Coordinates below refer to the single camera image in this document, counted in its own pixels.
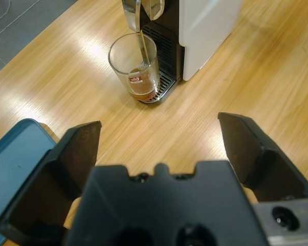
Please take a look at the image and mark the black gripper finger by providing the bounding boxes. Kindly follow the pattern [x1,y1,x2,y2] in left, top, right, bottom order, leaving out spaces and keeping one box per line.
[0,120,103,245]
[217,112,308,204]

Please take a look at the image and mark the clear glass cup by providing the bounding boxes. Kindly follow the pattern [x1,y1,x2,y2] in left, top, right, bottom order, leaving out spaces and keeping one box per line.
[108,33,162,102]

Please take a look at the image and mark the white capsule coffee machine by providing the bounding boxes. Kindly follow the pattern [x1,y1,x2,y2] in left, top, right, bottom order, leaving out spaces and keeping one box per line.
[122,0,244,82]

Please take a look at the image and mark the teal plastic tray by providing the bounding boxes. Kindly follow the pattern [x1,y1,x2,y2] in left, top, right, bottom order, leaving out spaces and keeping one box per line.
[0,118,57,246]

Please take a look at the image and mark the chrome drip tray grate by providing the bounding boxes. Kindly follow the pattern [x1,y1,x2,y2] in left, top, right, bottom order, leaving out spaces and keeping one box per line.
[138,70,177,106]

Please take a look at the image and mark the white floor cable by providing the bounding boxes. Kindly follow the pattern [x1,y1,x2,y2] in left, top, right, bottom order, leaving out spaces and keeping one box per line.
[0,0,12,26]

